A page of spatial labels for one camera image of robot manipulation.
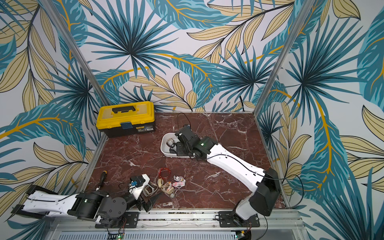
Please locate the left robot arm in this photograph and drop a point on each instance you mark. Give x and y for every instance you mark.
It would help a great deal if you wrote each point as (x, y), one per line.
(94, 206)

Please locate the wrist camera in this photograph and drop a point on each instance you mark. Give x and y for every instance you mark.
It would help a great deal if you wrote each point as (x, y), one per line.
(187, 136)
(137, 185)

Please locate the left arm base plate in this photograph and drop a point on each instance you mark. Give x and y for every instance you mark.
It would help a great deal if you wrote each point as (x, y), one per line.
(128, 220)

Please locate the rose gold brown-strap watch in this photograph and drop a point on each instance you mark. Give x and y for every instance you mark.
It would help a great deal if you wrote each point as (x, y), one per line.
(171, 143)

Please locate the aluminium front rail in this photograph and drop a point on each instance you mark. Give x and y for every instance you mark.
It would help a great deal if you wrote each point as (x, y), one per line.
(190, 224)

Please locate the small cream watch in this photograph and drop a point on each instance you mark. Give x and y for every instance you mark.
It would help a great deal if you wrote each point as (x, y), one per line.
(160, 183)

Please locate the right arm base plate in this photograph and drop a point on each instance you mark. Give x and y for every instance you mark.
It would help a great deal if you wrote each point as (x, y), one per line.
(227, 219)

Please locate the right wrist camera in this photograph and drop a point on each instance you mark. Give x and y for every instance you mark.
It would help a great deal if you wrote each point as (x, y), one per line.
(187, 136)

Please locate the white plastic storage box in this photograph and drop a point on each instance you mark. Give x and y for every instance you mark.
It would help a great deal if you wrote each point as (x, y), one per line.
(168, 152)

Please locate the pink white watch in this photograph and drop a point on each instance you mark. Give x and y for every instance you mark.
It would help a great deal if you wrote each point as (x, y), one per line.
(179, 182)

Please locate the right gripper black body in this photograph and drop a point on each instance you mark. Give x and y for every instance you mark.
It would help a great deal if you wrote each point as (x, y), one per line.
(181, 148)

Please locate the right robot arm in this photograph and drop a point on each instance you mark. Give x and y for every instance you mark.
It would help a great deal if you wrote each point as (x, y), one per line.
(263, 184)

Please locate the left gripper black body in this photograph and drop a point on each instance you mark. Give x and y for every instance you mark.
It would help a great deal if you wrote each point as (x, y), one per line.
(132, 201)

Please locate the yellow and black toolbox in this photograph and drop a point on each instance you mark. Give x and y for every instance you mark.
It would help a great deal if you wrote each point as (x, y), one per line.
(127, 119)

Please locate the black yellow screwdriver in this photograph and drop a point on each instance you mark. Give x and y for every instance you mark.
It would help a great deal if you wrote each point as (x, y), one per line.
(103, 177)

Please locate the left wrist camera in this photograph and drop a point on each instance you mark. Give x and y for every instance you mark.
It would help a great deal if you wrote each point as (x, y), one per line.
(137, 185)

